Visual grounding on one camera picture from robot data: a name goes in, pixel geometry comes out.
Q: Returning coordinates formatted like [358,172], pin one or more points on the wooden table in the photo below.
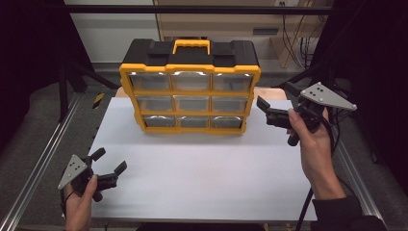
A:
[272,93]

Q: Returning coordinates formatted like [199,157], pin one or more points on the black curtain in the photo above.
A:
[29,57]
[378,64]

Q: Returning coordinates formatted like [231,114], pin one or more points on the person's right hand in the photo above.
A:
[317,154]

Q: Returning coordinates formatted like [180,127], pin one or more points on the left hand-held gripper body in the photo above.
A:
[73,170]

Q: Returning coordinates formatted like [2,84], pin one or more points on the black horizontal bar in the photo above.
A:
[128,9]

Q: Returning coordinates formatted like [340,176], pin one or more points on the person's left hand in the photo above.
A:
[78,208]

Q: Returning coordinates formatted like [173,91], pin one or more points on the aluminium frame rail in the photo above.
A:
[41,163]
[356,183]

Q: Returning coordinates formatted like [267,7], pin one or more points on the beige wooden cabinet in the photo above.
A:
[224,22]

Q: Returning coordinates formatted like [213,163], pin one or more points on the yellow black drawer organizer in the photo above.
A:
[192,113]

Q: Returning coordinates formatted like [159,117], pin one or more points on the white table sheet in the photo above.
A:
[198,179]

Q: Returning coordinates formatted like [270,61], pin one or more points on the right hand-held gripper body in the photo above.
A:
[324,95]

